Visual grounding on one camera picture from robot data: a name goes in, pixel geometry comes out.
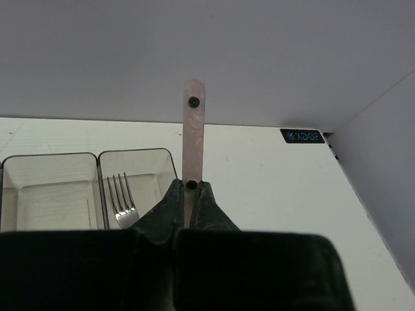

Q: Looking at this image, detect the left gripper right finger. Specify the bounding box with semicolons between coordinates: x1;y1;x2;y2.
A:
193;181;239;231

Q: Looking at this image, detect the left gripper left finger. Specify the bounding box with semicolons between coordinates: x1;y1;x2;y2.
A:
132;179;184;246

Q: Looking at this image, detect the black handled fork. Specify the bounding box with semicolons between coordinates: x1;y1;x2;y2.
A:
106;172;140;229

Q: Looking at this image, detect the pink handled fork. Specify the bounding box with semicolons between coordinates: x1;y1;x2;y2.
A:
182;79;206;228

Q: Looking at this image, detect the clear container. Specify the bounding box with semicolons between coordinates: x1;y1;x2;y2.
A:
1;152;105;232
98;148;177;229

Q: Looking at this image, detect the right xdof label sticker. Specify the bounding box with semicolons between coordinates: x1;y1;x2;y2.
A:
280;128;325;144

